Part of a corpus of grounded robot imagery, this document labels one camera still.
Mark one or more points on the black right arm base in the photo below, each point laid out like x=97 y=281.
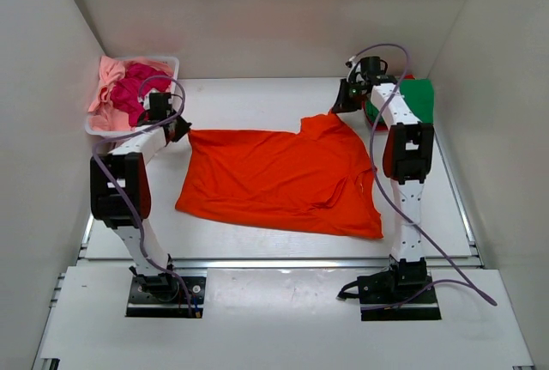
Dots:
x=403 y=291

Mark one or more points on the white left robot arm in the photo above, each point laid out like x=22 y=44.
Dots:
x=119 y=188

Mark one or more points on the orange t-shirt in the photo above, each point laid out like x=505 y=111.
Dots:
x=318 y=180

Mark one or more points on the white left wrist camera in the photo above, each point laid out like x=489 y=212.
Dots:
x=144 y=100

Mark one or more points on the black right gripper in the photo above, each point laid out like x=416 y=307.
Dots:
x=342 y=105

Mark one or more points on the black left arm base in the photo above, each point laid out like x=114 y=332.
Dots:
x=162 y=296

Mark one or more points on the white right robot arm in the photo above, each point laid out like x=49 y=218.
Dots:
x=407 y=155

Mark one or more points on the white plastic basket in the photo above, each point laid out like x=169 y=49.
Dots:
x=128 y=86

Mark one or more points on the light pink t-shirt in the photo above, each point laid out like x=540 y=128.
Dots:
x=105 y=82

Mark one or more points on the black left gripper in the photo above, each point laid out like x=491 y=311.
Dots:
x=183 y=129

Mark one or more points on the folded red t-shirt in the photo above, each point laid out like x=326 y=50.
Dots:
x=369 y=119

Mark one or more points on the folded green t-shirt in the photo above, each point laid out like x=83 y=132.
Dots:
x=419 y=95

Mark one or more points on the magenta t-shirt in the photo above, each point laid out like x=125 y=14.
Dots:
x=139 y=79

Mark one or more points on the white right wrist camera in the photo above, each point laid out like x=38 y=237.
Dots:
x=353 y=65

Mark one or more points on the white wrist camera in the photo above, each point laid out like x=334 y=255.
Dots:
x=353 y=65
x=144 y=100

